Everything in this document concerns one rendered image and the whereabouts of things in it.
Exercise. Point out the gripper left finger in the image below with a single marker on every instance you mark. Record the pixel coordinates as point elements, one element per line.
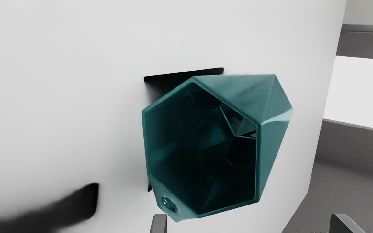
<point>159,224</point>

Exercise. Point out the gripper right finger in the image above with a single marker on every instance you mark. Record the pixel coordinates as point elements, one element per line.
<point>342,225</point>

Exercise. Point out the teal faceted mug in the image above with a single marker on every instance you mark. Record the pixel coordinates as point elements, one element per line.
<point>270,97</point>

